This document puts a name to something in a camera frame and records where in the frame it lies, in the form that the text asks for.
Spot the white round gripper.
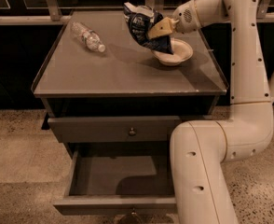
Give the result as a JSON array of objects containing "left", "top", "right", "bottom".
[{"left": 147, "top": 0, "right": 201, "bottom": 39}]

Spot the blue chip bag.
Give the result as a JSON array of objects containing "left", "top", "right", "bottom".
[{"left": 123, "top": 2, "right": 173, "bottom": 54}]

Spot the white paper bowl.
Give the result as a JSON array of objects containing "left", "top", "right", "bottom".
[{"left": 152, "top": 38, "right": 193, "bottom": 66}]

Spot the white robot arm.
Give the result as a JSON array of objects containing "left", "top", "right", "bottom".
[{"left": 154, "top": 0, "right": 274, "bottom": 224}]

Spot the grey drawer cabinet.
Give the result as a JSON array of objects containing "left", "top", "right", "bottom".
[{"left": 31, "top": 10, "right": 229, "bottom": 161}]

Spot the grey top drawer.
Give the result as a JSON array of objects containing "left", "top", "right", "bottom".
[{"left": 48, "top": 116, "right": 211, "bottom": 143}]

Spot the brass top drawer knob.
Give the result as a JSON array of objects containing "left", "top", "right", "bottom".
[{"left": 129, "top": 127, "right": 136, "bottom": 136}]

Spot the brass drawer knob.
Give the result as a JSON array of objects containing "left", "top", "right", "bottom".
[
  {"left": 118, "top": 210, "right": 144, "bottom": 224},
  {"left": 129, "top": 127, "right": 136, "bottom": 136}
]

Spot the open grey middle drawer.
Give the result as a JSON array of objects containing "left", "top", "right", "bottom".
[{"left": 54, "top": 147, "right": 176, "bottom": 216}]

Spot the brass middle drawer knob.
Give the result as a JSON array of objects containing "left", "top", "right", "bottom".
[{"left": 118, "top": 210, "right": 144, "bottom": 224}]

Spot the clear plastic water bottle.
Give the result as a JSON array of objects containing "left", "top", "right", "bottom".
[{"left": 71, "top": 21, "right": 106, "bottom": 52}]

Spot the metal railing frame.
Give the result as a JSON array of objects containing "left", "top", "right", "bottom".
[{"left": 0, "top": 0, "right": 274, "bottom": 27}]

